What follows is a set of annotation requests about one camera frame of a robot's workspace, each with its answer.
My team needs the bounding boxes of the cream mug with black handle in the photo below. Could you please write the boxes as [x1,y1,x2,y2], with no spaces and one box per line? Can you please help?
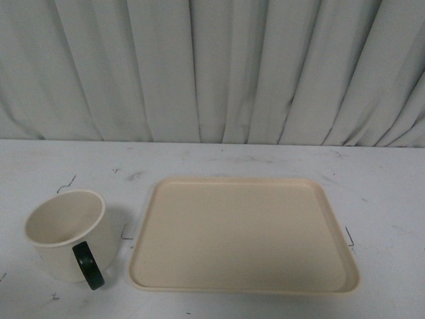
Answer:
[24,189,118,290]

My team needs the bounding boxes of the beige rectangular plastic tray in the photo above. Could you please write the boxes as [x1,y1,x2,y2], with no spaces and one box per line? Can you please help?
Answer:
[129,177,361,296]

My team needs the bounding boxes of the white pleated curtain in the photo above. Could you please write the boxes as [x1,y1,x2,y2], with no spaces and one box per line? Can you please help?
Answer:
[1,1,424,148]

